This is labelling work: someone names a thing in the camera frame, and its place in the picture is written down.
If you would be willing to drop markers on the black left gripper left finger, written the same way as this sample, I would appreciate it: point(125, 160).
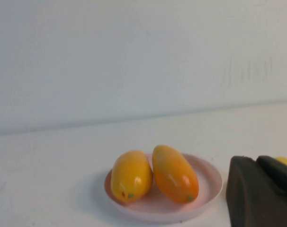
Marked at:
point(252, 203)

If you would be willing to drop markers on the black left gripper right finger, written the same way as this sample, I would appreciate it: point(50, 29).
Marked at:
point(278, 175)

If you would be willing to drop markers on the orange plastic mango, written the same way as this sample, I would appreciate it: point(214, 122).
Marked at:
point(174, 175)

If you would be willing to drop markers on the yellow plastic mango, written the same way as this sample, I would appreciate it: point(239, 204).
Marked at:
point(131, 175)

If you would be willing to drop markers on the pink round plate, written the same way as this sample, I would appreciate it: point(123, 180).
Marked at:
point(205, 184)

